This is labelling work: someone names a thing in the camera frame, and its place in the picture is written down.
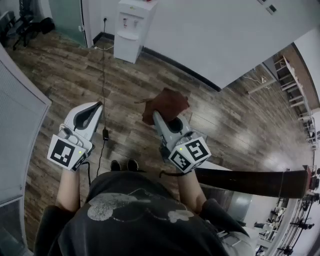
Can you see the brown wiping cloth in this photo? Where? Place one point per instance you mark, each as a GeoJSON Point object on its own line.
{"type": "Point", "coordinates": [167, 105]}

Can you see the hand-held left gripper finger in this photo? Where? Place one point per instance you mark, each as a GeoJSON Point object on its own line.
{"type": "Point", "coordinates": [71, 115]}
{"type": "Point", "coordinates": [96, 120]}

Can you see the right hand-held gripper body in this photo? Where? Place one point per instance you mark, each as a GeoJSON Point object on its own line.
{"type": "Point", "coordinates": [190, 155]}

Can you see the wall control panel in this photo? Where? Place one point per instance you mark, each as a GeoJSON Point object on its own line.
{"type": "Point", "coordinates": [262, 1]}
{"type": "Point", "coordinates": [271, 9]}

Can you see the light grey hip bag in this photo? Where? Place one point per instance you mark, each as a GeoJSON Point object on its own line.
{"type": "Point", "coordinates": [240, 243]}

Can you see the black office chair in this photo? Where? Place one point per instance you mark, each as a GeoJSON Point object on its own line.
{"type": "Point", "coordinates": [37, 27]}
{"type": "Point", "coordinates": [7, 23]}

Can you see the black power adapter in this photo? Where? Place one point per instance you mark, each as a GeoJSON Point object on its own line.
{"type": "Point", "coordinates": [106, 133]}

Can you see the person's left black shoe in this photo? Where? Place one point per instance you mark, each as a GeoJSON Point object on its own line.
{"type": "Point", "coordinates": [115, 165]}

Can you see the dark brown wooden ledge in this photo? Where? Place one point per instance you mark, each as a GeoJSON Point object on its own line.
{"type": "Point", "coordinates": [250, 180]}

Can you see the person's right forearm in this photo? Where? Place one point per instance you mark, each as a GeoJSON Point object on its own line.
{"type": "Point", "coordinates": [190, 192]}

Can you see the person's right black shoe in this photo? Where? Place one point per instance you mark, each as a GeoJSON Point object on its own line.
{"type": "Point", "coordinates": [132, 165]}

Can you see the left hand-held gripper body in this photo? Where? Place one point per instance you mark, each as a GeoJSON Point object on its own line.
{"type": "Point", "coordinates": [66, 152]}

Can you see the black metal rig frame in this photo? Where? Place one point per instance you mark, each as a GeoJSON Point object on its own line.
{"type": "Point", "coordinates": [303, 226]}

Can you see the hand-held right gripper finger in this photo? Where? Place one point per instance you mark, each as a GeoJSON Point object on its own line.
{"type": "Point", "coordinates": [186, 127]}
{"type": "Point", "coordinates": [161, 126]}

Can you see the dark grey printed T-shirt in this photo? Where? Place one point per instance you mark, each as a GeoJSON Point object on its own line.
{"type": "Point", "coordinates": [130, 225]}

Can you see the grey framed partition panel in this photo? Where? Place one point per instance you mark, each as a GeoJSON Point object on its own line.
{"type": "Point", "coordinates": [20, 112]}

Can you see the person's left forearm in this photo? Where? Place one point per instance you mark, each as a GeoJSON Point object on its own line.
{"type": "Point", "coordinates": [67, 190]}

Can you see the frosted glass door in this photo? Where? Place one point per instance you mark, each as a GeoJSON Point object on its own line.
{"type": "Point", "coordinates": [67, 17]}

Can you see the person's black shoe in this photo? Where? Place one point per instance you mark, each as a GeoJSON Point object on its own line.
{"type": "Point", "coordinates": [132, 165]}
{"type": "Point", "coordinates": [115, 165]}

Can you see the white metal shelving rack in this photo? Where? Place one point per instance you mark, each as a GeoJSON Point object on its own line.
{"type": "Point", "coordinates": [285, 82]}

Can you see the white wall socket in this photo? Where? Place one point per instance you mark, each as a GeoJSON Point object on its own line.
{"type": "Point", "coordinates": [105, 19]}

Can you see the white water dispenser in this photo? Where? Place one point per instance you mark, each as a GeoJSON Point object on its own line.
{"type": "Point", "coordinates": [130, 30]}

